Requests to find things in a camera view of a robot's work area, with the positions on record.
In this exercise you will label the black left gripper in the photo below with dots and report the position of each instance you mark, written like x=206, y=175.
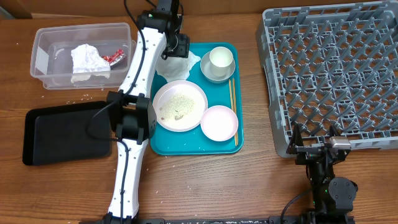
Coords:
x=183, y=47

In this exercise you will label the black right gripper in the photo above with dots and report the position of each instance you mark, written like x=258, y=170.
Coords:
x=295, y=147

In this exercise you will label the white napkin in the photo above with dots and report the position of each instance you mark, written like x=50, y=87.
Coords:
x=176, y=68
x=86, y=59

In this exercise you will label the red snack wrapper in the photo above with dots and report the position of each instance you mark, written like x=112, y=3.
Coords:
x=117, y=57

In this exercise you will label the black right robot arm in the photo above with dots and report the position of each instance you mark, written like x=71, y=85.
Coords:
x=332, y=196

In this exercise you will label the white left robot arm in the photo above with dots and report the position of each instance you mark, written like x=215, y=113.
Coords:
x=130, y=109

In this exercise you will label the grey dishwasher rack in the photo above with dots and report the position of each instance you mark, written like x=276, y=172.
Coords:
x=331, y=66

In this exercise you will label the grey saucer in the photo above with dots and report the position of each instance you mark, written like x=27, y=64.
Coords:
x=205, y=66

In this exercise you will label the white cup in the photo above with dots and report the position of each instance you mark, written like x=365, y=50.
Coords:
x=221, y=59

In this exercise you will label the large white plate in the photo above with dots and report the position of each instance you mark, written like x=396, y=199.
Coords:
x=179, y=105

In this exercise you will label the left wooden chopstick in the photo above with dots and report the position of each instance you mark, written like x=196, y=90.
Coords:
x=232, y=101

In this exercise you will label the wooden chopstick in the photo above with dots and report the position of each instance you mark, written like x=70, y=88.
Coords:
x=233, y=92
x=232, y=101

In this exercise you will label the right wooden chopstick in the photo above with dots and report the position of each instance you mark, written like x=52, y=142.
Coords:
x=233, y=92

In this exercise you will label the teal serving tray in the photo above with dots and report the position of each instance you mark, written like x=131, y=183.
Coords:
x=194, y=142

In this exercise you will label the small white bowl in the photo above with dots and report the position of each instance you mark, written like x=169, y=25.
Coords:
x=219, y=123

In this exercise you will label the clear plastic bin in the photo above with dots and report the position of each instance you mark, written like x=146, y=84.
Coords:
x=52, y=62

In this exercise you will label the black tray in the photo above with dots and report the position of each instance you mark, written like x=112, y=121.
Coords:
x=57, y=134

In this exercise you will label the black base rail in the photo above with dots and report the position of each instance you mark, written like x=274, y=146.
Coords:
x=269, y=220

